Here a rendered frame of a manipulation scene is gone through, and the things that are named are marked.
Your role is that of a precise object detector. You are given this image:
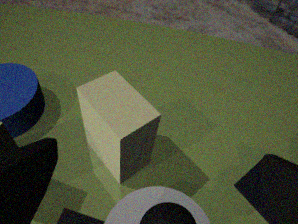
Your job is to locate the french press with plunger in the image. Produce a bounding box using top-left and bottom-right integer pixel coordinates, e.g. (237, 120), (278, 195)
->
(57, 186), (210, 224)

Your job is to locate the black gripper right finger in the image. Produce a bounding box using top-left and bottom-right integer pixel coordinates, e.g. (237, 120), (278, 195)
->
(258, 153), (298, 224)

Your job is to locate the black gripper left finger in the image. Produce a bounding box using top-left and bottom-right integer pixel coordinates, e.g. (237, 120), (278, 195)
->
(0, 137), (59, 224)

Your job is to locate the blue cylinder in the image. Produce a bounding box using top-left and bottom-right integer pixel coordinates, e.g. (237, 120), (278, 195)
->
(0, 63), (45, 137)

